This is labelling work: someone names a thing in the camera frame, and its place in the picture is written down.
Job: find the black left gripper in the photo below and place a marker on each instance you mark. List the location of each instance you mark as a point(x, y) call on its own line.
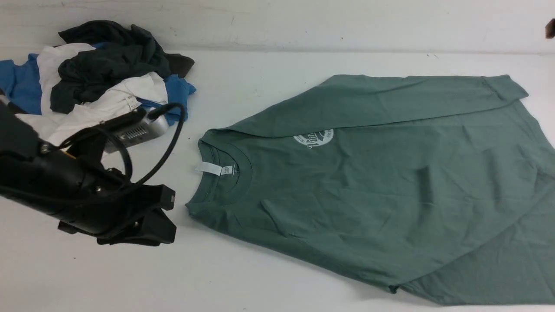
point(103, 203)

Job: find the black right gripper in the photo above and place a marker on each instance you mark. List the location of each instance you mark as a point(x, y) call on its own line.
point(550, 29)

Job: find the green long-sleeve top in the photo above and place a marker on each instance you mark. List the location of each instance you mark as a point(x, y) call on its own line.
point(442, 186)

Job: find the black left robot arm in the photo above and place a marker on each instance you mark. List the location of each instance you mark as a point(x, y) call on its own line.
point(30, 166)

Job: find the white shirt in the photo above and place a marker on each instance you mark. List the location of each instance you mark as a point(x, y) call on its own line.
point(118, 100)

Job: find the dark grey shirt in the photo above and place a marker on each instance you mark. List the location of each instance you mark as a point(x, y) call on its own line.
point(123, 53)

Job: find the blue shirt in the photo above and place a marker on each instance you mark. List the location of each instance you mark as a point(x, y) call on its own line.
point(21, 85)

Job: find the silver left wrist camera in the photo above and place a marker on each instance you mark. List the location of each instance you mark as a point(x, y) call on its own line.
point(137, 127)

